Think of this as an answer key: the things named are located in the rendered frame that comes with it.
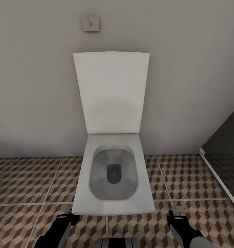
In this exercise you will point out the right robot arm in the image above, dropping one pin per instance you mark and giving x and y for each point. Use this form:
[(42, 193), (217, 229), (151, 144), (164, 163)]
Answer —
[(186, 236)]

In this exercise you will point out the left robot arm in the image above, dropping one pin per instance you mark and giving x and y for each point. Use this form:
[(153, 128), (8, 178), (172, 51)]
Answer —
[(59, 231)]

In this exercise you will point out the hook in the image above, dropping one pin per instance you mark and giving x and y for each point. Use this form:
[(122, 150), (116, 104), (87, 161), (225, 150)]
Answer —
[(90, 23)]

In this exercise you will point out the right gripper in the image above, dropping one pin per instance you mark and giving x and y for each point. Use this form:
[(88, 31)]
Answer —
[(170, 219)]

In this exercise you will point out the door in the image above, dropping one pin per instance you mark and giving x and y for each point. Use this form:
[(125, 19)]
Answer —
[(219, 151)]

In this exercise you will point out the shower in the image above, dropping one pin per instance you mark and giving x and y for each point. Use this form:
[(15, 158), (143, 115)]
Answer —
[(227, 191)]

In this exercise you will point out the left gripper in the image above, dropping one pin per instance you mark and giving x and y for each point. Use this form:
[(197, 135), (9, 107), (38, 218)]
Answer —
[(73, 218)]

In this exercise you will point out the toilet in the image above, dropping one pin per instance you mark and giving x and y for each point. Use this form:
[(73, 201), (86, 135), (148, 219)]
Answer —
[(113, 178)]

